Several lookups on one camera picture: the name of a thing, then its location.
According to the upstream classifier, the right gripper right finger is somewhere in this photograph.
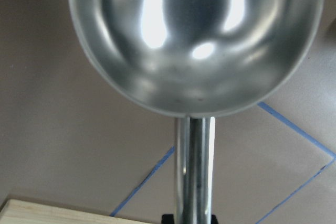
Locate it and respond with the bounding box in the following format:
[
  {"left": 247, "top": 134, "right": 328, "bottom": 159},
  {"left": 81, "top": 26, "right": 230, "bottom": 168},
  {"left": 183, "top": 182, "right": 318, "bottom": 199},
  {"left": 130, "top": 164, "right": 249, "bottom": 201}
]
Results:
[{"left": 211, "top": 215, "right": 218, "bottom": 224}]

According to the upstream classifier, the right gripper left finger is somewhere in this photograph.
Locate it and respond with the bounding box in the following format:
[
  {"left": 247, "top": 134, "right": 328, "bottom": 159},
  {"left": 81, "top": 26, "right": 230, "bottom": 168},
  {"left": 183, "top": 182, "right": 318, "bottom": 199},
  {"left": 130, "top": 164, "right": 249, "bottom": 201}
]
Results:
[{"left": 161, "top": 214, "right": 175, "bottom": 224}]

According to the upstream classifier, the metal ice scoop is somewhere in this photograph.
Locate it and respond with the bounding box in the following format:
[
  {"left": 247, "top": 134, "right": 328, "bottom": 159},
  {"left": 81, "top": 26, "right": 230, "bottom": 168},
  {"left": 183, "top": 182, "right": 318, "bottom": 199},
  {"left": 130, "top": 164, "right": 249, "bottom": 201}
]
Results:
[{"left": 69, "top": 0, "right": 323, "bottom": 223}]

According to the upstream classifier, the wooden cutting board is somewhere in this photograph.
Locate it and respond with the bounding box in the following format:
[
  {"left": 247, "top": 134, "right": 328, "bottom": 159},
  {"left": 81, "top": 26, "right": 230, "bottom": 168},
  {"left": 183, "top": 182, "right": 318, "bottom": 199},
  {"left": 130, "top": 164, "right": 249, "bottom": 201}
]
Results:
[{"left": 0, "top": 199, "right": 163, "bottom": 224}]

